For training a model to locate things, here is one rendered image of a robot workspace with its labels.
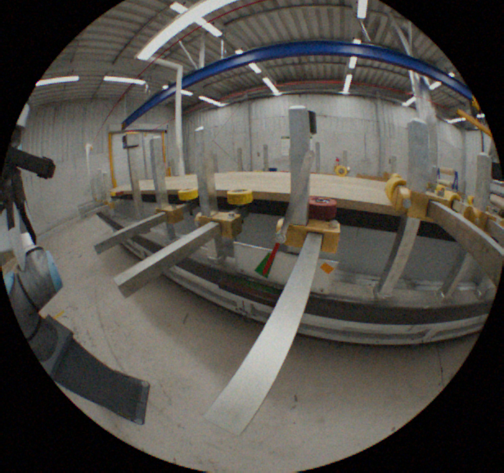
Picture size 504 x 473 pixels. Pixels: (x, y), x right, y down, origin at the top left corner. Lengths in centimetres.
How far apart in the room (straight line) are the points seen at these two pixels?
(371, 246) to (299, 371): 77
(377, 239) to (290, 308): 48
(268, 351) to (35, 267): 70
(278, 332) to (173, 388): 99
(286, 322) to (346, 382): 97
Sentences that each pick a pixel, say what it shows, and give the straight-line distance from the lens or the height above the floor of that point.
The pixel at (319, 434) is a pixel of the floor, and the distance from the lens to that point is 105.
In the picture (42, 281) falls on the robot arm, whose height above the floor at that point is 80.
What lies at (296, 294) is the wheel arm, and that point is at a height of 86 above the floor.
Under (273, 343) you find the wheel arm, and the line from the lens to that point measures 15.
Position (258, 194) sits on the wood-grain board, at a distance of 53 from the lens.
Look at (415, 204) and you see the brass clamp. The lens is 36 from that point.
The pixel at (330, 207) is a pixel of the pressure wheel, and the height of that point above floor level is 90.
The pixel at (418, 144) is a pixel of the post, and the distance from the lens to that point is 36.
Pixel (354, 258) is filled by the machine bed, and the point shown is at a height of 68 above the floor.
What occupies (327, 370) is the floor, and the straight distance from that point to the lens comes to 109.
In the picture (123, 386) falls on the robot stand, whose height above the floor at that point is 19.
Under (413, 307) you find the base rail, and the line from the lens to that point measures 51.
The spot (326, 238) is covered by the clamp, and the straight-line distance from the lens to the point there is 33.
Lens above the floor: 100
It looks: 21 degrees down
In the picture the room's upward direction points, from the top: 3 degrees counter-clockwise
